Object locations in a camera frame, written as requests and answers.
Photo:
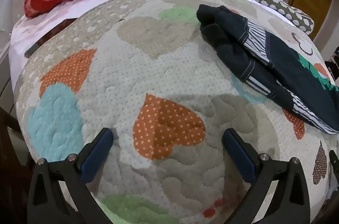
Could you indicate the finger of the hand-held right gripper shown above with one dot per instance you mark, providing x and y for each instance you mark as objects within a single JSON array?
[{"x": 334, "y": 160}]

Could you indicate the dark phone on sheet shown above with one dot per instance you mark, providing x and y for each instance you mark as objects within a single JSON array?
[{"x": 53, "y": 33}]

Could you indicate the olive dotted pillow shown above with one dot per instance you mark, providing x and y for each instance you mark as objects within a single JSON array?
[{"x": 278, "y": 5}]

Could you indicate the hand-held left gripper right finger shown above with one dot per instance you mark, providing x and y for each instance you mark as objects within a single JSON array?
[{"x": 239, "y": 157}]

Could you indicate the white bed sheet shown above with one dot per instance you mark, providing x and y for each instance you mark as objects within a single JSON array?
[{"x": 53, "y": 20}]

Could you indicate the heart-patterned quilt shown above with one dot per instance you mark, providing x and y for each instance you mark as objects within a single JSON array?
[{"x": 172, "y": 67}]

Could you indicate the dark navy striped pants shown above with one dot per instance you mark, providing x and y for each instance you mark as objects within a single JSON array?
[{"x": 286, "y": 60}]

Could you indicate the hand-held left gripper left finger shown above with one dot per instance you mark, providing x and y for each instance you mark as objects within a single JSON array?
[{"x": 96, "y": 157}]

